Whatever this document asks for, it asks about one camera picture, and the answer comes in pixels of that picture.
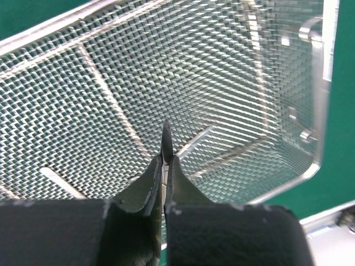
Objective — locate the aluminium front rail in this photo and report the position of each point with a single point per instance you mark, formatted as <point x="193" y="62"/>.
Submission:
<point x="323" y="221"/>

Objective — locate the steel scalpel handle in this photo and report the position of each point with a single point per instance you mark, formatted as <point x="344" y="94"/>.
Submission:
<point x="62" y="183"/>

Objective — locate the steel forceps long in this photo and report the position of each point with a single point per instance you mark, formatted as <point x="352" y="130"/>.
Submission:
<point x="167" y="153"/>

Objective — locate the green surgical cloth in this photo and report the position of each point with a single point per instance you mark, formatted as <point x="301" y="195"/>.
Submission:
<point x="333" y="184"/>

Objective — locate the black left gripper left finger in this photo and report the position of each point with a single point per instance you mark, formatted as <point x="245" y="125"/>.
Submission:
<point x="123" y="230"/>

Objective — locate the metal mesh instrument tray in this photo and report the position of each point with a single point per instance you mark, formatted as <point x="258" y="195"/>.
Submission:
<point x="243" y="84"/>

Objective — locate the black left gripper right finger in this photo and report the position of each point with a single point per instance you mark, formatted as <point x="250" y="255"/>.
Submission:
<point x="201" y="232"/>

